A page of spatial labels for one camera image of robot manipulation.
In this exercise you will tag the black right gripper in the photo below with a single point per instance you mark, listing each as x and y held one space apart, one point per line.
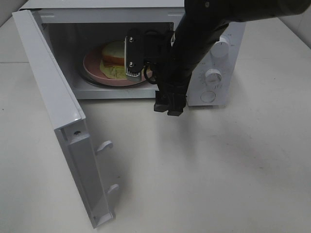
168 68

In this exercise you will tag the white round door button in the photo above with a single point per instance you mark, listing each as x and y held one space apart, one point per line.
208 96

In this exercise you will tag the toast sandwich with lettuce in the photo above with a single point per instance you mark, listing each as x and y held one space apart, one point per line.
112 62

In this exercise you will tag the pink round plate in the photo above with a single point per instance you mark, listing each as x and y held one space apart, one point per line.
91 64

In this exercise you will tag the white microwave door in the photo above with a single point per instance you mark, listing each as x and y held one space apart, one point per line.
67 118

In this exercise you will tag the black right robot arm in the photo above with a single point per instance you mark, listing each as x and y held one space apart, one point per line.
204 21

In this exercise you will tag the white lower timer knob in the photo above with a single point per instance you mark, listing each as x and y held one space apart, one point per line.
213 77

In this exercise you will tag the white upper power knob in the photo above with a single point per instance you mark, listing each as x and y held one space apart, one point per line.
220 48

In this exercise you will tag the glass microwave turntable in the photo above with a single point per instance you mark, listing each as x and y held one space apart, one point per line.
89 80

